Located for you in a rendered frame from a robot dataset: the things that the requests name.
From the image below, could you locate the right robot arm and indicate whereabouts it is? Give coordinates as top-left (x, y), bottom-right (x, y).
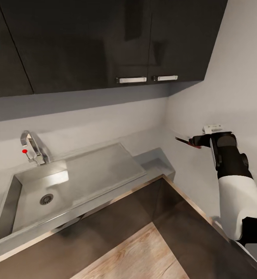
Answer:
top-left (188, 124), bottom-right (257, 260)

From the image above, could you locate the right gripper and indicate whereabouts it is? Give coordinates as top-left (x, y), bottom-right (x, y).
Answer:
top-left (188, 134), bottom-right (212, 147)

